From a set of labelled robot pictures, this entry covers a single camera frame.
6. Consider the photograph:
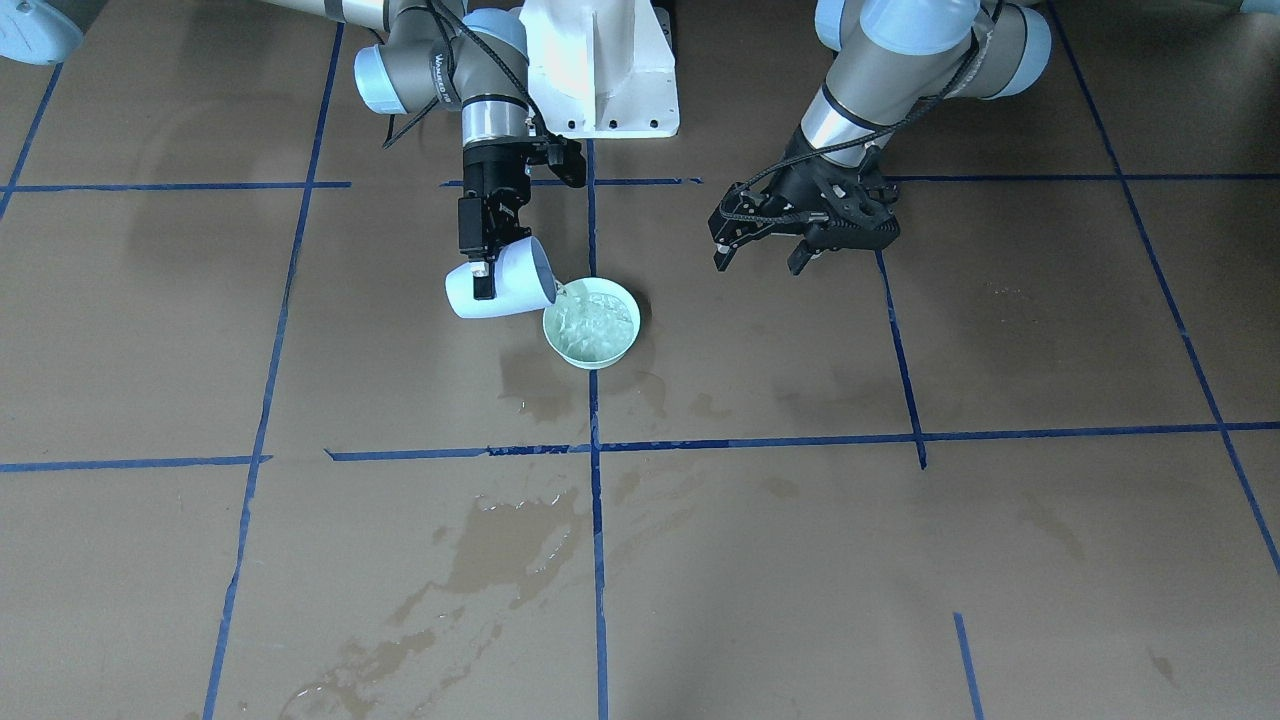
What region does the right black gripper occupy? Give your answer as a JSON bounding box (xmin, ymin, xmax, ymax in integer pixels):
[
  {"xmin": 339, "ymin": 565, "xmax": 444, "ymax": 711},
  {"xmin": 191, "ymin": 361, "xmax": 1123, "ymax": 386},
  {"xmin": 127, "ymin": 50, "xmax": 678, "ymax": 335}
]
[{"xmin": 458, "ymin": 140, "xmax": 531, "ymax": 301}]

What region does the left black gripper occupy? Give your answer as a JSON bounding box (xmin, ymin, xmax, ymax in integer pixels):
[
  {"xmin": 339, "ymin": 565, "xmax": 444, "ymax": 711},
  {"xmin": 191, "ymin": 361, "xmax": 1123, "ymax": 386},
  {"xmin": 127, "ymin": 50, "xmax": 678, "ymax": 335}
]
[{"xmin": 713, "ymin": 143, "xmax": 901, "ymax": 275}]

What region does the blue plastic cup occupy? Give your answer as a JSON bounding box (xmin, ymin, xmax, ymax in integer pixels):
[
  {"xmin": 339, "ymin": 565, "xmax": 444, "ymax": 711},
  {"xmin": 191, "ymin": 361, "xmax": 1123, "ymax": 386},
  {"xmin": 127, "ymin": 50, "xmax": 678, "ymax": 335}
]
[{"xmin": 445, "ymin": 236, "xmax": 561, "ymax": 319}]

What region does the mint green bowl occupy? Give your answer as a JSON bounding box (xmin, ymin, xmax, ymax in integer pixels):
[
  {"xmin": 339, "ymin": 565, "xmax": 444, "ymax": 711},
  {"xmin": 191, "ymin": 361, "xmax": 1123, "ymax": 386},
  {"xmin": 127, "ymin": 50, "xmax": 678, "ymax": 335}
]
[{"xmin": 541, "ymin": 277, "xmax": 641, "ymax": 370}]

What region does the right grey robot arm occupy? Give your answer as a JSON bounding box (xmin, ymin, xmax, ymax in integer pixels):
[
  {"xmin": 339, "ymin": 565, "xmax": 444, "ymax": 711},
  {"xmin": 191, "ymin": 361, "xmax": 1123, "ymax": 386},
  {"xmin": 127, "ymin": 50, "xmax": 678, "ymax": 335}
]
[{"xmin": 293, "ymin": 1, "xmax": 536, "ymax": 302}]

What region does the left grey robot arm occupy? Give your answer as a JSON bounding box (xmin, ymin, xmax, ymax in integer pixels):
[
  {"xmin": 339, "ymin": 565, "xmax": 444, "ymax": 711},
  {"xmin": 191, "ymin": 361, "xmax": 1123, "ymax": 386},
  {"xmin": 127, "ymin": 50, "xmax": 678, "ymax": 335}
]
[{"xmin": 708, "ymin": 1, "xmax": 1053, "ymax": 274}]

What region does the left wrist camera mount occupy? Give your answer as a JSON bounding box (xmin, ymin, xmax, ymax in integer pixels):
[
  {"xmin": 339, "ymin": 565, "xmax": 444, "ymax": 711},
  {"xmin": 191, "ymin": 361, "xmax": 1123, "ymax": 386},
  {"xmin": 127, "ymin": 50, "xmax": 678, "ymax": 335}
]
[{"xmin": 708, "ymin": 183, "xmax": 832, "ymax": 241}]

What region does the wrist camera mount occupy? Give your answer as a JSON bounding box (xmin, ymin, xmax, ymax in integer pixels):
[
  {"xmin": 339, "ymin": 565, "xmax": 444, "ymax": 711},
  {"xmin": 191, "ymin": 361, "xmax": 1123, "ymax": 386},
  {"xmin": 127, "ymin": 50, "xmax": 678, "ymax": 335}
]
[
  {"xmin": 527, "ymin": 133, "xmax": 588, "ymax": 190},
  {"xmin": 708, "ymin": 183, "xmax": 832, "ymax": 241}
]

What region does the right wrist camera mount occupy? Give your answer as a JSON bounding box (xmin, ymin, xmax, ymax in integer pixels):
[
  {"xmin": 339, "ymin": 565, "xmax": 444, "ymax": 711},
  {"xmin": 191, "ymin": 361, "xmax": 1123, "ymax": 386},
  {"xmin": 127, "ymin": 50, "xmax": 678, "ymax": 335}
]
[{"xmin": 527, "ymin": 133, "xmax": 588, "ymax": 190}]

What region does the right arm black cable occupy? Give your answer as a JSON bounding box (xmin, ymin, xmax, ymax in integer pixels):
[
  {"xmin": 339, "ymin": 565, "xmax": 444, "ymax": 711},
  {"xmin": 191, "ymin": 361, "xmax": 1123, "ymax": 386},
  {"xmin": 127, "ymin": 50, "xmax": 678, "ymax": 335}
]
[{"xmin": 380, "ymin": 0, "xmax": 550, "ymax": 151}]

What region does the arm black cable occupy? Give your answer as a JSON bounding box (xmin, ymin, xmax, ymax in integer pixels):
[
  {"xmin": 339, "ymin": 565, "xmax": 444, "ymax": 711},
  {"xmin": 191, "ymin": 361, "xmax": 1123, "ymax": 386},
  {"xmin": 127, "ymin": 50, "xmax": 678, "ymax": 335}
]
[
  {"xmin": 380, "ymin": 0, "xmax": 550, "ymax": 151},
  {"xmin": 730, "ymin": 0, "xmax": 1006, "ymax": 201}
]

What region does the white camera mast post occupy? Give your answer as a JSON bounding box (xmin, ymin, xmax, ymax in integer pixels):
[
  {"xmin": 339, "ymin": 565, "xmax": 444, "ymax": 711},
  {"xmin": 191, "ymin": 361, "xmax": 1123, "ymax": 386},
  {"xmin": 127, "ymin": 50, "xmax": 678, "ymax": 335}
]
[{"xmin": 517, "ymin": 1, "xmax": 681, "ymax": 138}]

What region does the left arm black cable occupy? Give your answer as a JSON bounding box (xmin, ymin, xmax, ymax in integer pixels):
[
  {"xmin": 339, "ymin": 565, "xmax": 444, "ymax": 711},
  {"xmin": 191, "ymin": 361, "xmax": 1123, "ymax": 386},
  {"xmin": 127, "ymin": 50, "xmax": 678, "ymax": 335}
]
[{"xmin": 730, "ymin": 0, "xmax": 1006, "ymax": 201}]

